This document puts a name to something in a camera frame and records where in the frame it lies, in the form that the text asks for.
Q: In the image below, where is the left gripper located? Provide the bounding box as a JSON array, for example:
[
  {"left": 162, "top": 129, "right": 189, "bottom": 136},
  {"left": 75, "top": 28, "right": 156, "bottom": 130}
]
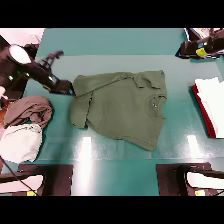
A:
[{"left": 52, "top": 79, "right": 76, "bottom": 97}]

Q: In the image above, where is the green T-shirt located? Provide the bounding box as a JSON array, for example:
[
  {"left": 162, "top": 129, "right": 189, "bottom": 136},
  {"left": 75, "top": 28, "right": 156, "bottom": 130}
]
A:
[{"left": 68, "top": 69, "right": 168, "bottom": 152}]

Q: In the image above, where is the brown garment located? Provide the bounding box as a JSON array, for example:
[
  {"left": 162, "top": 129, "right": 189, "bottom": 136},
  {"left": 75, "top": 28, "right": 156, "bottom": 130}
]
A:
[{"left": 2, "top": 95, "right": 54, "bottom": 130}]

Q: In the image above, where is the light grey garment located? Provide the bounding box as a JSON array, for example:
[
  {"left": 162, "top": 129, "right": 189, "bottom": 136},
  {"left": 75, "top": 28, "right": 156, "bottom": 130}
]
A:
[{"left": 0, "top": 123, "right": 44, "bottom": 165}]

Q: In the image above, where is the red garment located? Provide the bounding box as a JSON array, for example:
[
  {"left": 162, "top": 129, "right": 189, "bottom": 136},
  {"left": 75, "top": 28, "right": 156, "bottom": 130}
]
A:
[{"left": 190, "top": 83, "right": 218, "bottom": 140}]

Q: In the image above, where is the white garment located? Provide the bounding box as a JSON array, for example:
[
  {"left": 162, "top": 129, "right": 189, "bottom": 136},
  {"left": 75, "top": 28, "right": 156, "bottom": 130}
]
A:
[{"left": 194, "top": 76, "right": 224, "bottom": 139}]

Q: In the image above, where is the black cable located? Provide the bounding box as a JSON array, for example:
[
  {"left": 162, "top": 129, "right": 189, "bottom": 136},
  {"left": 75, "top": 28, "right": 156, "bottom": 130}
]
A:
[{"left": 0, "top": 155, "right": 38, "bottom": 197}]

